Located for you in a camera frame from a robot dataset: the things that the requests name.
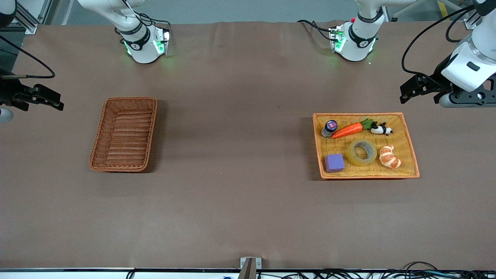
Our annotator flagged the clear yellowish tape roll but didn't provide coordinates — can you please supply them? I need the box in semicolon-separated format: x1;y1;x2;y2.
346;138;377;167

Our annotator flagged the brown wicker basket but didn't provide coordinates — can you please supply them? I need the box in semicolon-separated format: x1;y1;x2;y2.
89;97;158;172

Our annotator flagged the orange wicker basket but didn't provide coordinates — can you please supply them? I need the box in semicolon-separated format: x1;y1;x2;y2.
312;112;420;180

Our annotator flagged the black white panda toy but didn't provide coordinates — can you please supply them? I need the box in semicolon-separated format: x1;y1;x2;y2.
370;122;393;136

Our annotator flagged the toy croissant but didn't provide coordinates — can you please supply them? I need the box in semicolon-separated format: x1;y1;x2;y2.
379;145;402;169

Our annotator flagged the orange toy carrot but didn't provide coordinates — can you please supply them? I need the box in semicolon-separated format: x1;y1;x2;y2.
332;119;374;139

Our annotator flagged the small dark-capped bottle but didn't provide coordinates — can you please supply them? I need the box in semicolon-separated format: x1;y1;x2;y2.
321;120;338;138

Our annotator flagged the purple cube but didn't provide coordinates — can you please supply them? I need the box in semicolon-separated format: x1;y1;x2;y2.
324;153;345;173

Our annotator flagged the brown table cover sheet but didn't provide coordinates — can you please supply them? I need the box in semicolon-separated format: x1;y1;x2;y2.
0;20;496;271

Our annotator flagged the brown flat bar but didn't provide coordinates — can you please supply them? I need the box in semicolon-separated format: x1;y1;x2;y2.
238;258;257;279

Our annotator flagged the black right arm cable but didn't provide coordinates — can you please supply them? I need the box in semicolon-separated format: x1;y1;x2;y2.
0;36;56;79

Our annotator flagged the long black left arm cable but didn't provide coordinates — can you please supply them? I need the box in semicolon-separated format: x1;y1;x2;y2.
401;4;477;80

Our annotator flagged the short black left arm cable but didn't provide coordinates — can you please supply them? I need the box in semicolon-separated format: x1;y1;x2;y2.
445;11;472;43

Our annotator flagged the aluminium frame profile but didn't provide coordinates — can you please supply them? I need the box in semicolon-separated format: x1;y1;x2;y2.
463;12;479;31
37;0;65;26
15;0;38;34

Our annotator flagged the black left base cable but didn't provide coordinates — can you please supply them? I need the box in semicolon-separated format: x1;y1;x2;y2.
297;19;334;41

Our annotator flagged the black base cable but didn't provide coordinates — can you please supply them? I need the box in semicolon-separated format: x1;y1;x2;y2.
115;0;172;44
297;19;334;41

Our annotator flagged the black right base cable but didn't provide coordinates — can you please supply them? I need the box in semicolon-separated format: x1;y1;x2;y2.
115;0;172;44

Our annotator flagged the black cable bundle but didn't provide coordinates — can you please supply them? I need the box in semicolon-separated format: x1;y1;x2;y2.
256;261;496;279

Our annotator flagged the grey metal bracket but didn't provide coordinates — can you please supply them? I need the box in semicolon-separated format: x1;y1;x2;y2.
240;257;262;270

